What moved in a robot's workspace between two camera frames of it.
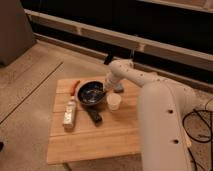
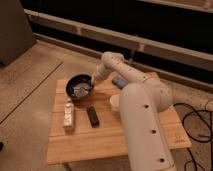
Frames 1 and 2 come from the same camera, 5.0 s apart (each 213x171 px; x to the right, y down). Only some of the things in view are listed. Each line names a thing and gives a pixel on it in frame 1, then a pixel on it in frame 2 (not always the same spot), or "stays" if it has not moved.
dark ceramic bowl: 91,92 → 79,86
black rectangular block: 95,116 stays
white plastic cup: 114,100 stays
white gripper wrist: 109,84 → 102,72
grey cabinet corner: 16,35 stays
